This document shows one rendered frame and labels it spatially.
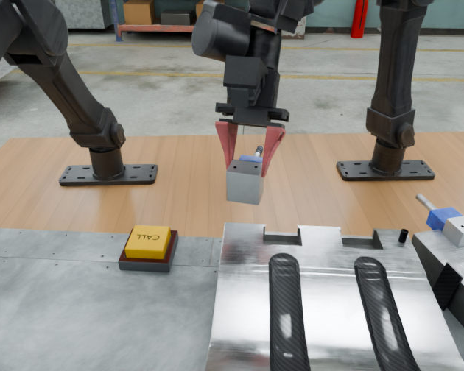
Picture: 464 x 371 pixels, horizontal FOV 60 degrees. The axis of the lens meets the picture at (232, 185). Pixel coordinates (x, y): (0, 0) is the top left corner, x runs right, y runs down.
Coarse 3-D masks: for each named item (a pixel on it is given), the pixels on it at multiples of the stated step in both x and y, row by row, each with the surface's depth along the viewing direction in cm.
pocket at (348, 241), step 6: (372, 234) 58; (342, 240) 58; (348, 240) 58; (354, 240) 58; (360, 240) 58; (366, 240) 58; (372, 240) 58; (378, 240) 56; (348, 246) 58; (354, 246) 58; (360, 246) 58; (366, 246) 58; (372, 246) 58; (378, 246) 56
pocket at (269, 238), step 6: (264, 228) 58; (264, 234) 59; (270, 234) 58; (276, 234) 58; (282, 234) 58; (288, 234) 58; (294, 234) 58; (300, 234) 56; (264, 240) 59; (270, 240) 59; (276, 240) 59; (282, 240) 59; (288, 240) 59; (294, 240) 59; (300, 240) 56
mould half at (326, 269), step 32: (256, 224) 58; (224, 256) 52; (256, 256) 52; (320, 256) 52; (352, 256) 52; (384, 256) 52; (416, 256) 52; (224, 288) 48; (256, 288) 48; (320, 288) 48; (352, 288) 48; (416, 288) 48; (224, 320) 45; (256, 320) 45; (320, 320) 45; (352, 320) 45; (416, 320) 45; (224, 352) 41; (256, 352) 41; (320, 352) 41; (352, 352) 41; (416, 352) 41; (448, 352) 41
